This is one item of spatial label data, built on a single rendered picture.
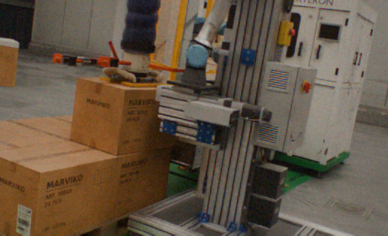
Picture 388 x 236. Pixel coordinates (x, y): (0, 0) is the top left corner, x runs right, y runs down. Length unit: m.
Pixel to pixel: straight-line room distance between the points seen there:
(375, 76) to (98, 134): 9.48
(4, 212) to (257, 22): 1.69
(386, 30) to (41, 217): 10.20
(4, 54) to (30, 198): 2.23
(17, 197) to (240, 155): 1.23
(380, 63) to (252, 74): 9.19
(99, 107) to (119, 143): 0.26
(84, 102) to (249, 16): 1.12
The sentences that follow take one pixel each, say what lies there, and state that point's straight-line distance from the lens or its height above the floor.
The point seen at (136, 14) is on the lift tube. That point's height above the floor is 1.38.
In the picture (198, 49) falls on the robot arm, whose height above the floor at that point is 1.24.
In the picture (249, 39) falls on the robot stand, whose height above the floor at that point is 1.33.
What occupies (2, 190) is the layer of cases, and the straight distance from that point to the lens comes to 2.68.
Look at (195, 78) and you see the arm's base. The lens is 2.68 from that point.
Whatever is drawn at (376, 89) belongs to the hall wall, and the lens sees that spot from 11.83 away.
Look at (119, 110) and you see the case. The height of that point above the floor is 0.81.
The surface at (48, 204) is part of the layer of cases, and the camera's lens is 2.55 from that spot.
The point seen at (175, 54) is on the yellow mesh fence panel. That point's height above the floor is 1.13.
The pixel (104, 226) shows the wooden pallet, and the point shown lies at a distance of 2.97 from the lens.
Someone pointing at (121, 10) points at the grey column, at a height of 1.44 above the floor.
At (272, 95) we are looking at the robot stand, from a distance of 2.65.
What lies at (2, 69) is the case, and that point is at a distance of 4.55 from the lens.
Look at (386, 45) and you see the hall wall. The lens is 11.83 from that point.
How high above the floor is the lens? 1.29
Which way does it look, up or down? 10 degrees down
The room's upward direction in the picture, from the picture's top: 9 degrees clockwise
